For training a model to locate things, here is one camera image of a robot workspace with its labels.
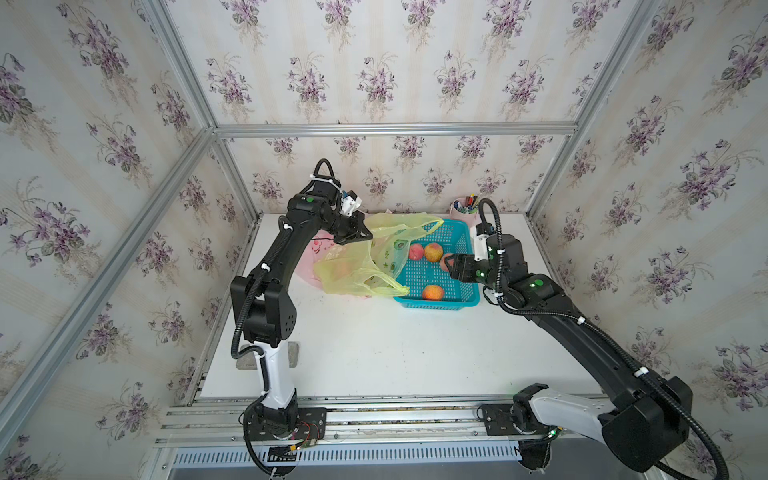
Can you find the yellow-green plastic bag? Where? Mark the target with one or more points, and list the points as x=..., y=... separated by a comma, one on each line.
x=370, y=268

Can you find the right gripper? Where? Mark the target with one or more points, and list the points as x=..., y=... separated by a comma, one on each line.
x=467, y=260

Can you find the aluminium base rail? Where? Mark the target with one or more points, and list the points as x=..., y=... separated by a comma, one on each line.
x=348, y=420

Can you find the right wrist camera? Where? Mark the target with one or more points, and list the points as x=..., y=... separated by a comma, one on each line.
x=480, y=247

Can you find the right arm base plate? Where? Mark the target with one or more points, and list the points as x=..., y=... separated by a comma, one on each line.
x=514, y=419

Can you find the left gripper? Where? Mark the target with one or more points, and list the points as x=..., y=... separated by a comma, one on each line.
x=357, y=225

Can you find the yellow-orange peach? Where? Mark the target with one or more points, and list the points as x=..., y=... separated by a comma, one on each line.
x=433, y=252

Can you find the pink peach right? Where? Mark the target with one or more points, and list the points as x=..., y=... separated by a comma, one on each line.
x=444, y=263

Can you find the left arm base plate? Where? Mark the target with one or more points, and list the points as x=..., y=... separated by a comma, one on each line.
x=300, y=423

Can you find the pink plastic bag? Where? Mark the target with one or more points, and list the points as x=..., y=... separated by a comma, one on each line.
x=315, y=251

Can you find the pink pen cup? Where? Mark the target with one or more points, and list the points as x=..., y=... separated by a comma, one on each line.
x=465, y=209

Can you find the red peach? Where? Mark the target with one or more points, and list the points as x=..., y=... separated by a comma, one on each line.
x=416, y=252

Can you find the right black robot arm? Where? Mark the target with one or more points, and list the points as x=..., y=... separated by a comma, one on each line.
x=648, y=416

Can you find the teal plastic basket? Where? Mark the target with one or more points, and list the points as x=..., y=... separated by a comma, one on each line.
x=454, y=237

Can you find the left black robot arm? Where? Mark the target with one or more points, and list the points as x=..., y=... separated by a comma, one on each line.
x=264, y=314

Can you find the grey eraser block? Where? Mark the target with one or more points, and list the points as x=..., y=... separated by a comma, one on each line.
x=293, y=354

